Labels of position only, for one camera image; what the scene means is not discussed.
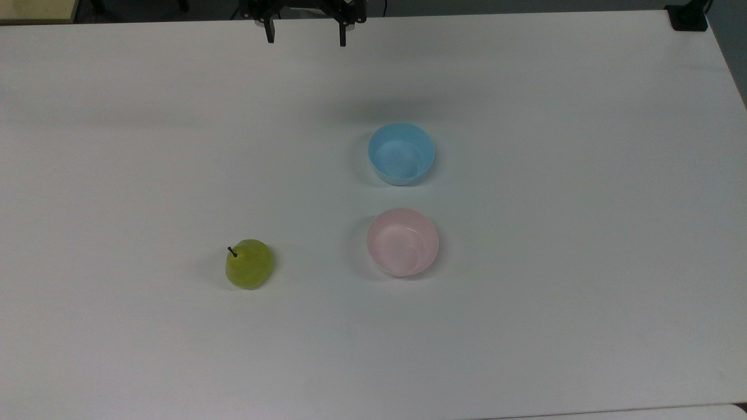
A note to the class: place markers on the wooden desk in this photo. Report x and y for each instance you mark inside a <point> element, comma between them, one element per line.
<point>35,9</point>

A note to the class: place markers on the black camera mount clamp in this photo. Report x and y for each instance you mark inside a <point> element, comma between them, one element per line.
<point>688,16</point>

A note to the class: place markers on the blue plastic bowl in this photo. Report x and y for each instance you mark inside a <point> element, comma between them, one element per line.
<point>401,156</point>

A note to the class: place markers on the green pear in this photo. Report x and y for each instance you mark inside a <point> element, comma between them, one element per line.
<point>251,266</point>

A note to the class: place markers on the pink plastic bowl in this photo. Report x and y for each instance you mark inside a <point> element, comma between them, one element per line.
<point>402,244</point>

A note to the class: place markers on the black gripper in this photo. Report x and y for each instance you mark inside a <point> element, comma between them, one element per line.
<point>303,7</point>

